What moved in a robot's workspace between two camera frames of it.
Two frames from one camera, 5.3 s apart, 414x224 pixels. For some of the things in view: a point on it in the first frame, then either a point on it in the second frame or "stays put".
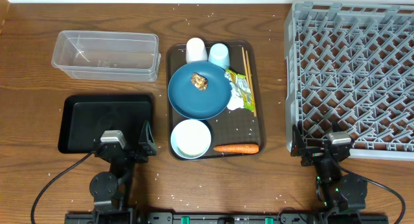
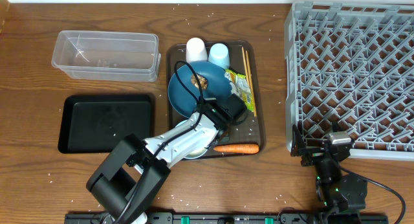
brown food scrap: [199, 81] stays put
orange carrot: [239, 148] stays put
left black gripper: [149, 146] to [227, 140]
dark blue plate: [199, 104] stays put
